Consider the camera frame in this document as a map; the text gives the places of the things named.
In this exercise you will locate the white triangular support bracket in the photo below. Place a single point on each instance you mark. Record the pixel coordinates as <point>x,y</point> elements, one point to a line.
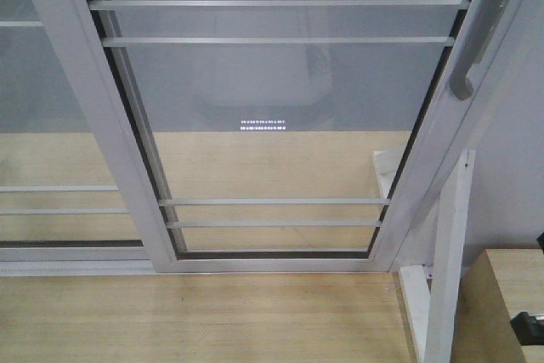
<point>431,299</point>

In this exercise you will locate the white framed sliding glass door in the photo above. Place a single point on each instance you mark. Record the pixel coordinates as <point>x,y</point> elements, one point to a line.
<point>278,66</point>

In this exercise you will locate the white door bottom track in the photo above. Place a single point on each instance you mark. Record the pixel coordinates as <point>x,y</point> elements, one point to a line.
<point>75,268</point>

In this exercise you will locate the light wooden box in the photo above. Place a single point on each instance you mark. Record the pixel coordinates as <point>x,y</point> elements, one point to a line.
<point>500,284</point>

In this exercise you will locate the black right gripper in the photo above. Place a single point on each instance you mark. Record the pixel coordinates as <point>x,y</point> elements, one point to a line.
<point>528,328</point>

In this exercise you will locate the grey door handle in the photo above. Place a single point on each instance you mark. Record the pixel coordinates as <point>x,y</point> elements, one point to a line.
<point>477,29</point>

